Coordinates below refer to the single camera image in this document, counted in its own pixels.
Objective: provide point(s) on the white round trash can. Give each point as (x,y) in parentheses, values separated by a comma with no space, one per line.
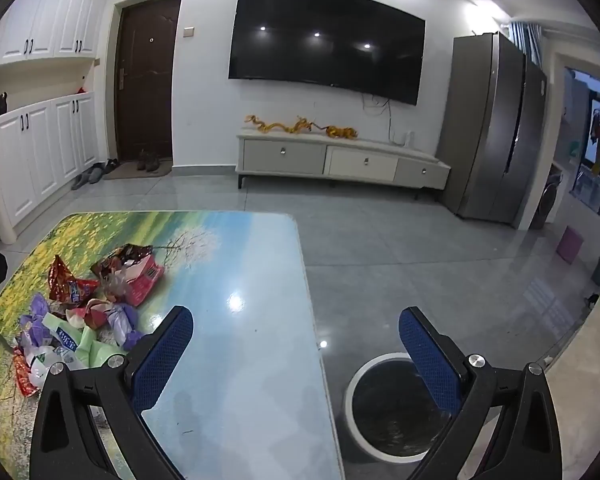
(385,410)

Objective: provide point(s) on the dark washing machine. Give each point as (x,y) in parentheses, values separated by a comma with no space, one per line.
(547,200)

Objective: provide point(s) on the dark brown door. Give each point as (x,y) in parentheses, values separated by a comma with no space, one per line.
(145,75)

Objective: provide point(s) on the dark red snack bag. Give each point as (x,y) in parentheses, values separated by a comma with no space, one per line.
(125,257)

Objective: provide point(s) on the white router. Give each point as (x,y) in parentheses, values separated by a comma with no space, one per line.
(404,138)

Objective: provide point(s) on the red striped wrapper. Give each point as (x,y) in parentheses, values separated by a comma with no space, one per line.
(25,375)

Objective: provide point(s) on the wide grey drawer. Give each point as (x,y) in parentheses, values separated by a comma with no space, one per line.
(285,156)

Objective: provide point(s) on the golden dragon ornament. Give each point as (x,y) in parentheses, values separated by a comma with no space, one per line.
(280,126)

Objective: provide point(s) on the small black floor item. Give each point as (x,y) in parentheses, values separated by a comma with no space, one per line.
(593,300)

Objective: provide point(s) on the black wall television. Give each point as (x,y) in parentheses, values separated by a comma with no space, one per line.
(330,40)

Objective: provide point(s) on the red snack packet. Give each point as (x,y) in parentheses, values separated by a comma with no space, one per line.
(70,285)

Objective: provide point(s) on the grey refrigerator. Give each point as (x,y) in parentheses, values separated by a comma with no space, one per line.
(495,130)

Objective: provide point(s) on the cream drawer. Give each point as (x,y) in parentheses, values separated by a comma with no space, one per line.
(364,165)

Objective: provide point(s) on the grey slippers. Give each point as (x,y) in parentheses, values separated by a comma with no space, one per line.
(87,177)

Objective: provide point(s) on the beige cloth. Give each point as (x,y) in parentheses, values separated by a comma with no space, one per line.
(585,400)

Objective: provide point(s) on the purple stool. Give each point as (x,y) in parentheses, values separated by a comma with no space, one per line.
(570,245)

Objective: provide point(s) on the small grey drawer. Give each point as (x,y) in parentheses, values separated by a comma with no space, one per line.
(422,172)

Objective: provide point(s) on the brown door mat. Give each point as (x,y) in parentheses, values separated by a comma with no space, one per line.
(130,172)

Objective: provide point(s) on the blue grey curtain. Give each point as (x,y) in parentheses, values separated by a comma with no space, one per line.
(527,42)

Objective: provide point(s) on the balcony glass door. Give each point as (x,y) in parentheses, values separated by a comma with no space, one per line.
(592,180)

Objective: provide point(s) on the black bag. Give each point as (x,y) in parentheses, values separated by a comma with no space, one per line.
(0,105)

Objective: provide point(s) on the purple wrapper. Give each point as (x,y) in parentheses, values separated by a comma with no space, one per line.
(122,325)
(40,317)

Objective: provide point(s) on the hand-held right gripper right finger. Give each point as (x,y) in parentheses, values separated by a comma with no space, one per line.
(427,355)

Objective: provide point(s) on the brown shoes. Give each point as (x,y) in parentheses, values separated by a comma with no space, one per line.
(150,161)

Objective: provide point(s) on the red and cream wrapper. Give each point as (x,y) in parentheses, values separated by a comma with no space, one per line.
(87,315)

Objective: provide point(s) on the white plastic wrapper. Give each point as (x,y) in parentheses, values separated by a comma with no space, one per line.
(40,365)

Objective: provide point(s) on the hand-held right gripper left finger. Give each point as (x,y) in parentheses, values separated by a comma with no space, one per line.
(162,350)

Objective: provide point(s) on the beige wall switch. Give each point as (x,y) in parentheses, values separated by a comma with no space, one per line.
(188,32)

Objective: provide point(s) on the red cardboard snack box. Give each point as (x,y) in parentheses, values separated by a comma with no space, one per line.
(147,280)

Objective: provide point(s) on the golden tiger ornament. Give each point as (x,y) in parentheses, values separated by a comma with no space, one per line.
(340,133)

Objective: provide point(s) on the white shoe cabinet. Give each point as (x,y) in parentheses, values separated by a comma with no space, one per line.
(40,150)

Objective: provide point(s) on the white and blue packet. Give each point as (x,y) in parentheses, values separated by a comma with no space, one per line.
(67,341)

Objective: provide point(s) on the grey television stand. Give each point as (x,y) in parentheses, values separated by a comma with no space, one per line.
(340,160)

